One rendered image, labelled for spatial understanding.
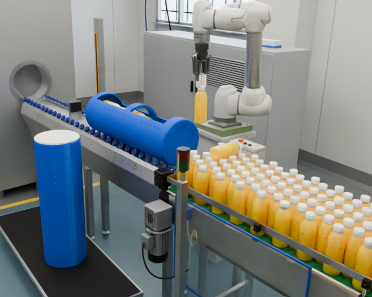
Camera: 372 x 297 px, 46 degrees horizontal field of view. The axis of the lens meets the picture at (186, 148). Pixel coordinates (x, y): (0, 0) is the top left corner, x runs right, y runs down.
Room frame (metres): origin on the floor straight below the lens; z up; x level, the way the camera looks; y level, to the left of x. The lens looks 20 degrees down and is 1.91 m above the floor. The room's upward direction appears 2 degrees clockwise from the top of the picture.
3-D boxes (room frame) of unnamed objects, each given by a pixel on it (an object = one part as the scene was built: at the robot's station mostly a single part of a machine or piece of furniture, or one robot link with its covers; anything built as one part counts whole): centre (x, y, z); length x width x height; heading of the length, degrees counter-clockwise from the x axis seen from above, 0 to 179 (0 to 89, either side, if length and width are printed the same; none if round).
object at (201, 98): (2.35, -0.07, 1.33); 0.07 x 0.07 x 0.19
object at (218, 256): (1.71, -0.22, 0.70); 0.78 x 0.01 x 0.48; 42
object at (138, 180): (3.14, 0.70, 0.79); 2.17 x 0.29 x 0.34; 42
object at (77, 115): (3.35, 0.89, 1.00); 0.10 x 0.04 x 0.15; 132
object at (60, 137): (2.61, 0.82, 1.03); 0.28 x 0.28 x 0.01
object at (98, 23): (3.69, 0.75, 0.85); 0.06 x 0.06 x 1.70; 42
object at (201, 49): (2.36, -0.07, 1.62); 0.08 x 0.07 x 0.09; 135
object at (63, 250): (2.61, 0.82, 0.59); 0.28 x 0.28 x 0.88
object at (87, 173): (3.09, 0.75, 0.31); 0.06 x 0.06 x 0.63; 42
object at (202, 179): (2.02, -0.09, 0.99); 0.07 x 0.07 x 0.19
